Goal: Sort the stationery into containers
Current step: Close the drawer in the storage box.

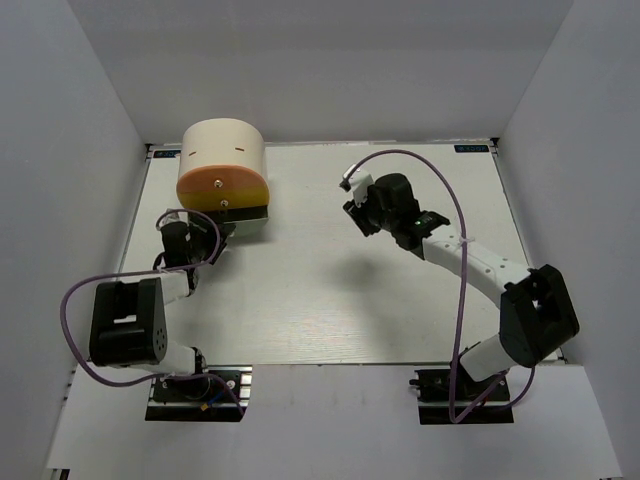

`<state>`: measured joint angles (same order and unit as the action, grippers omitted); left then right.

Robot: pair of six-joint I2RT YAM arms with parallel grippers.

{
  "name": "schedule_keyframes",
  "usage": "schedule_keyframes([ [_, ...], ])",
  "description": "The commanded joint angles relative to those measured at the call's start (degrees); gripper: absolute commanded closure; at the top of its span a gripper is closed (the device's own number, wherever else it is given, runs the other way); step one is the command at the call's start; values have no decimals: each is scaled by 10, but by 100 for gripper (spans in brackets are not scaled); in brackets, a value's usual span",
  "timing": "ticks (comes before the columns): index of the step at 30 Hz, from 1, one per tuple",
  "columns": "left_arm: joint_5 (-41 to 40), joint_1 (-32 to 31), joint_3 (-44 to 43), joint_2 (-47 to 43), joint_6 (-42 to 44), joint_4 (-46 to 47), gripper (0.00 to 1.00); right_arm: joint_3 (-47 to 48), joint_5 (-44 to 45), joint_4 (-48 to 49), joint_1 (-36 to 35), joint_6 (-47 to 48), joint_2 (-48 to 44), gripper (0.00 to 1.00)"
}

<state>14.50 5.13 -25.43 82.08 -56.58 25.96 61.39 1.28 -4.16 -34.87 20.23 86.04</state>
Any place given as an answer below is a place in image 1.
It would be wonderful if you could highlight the purple cable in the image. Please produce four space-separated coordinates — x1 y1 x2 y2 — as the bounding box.
59 209 246 416
344 149 537 425

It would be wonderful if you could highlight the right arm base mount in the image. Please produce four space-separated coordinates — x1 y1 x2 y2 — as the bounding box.
409 368 514 426

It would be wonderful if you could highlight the round cream drawer organizer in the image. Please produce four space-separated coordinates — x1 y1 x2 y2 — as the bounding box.
176 118 270 236

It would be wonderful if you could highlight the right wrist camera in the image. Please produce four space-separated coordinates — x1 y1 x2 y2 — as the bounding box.
339 164 374 207

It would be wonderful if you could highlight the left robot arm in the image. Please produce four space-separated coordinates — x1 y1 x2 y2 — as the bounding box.
89 216 235 399

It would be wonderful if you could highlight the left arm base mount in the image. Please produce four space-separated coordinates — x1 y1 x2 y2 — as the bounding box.
145 366 253 423

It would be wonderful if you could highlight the blue corner label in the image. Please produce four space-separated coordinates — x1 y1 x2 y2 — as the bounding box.
454 144 490 153
153 149 181 158

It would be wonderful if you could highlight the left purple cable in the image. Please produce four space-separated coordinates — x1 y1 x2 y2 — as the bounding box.
59 209 246 416

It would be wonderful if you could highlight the left blue corner label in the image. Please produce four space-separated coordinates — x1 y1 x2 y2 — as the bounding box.
153 149 181 158

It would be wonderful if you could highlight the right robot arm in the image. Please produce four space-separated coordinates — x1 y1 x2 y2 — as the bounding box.
340 170 580 399

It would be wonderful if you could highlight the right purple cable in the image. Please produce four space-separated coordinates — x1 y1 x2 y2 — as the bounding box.
344 149 537 425

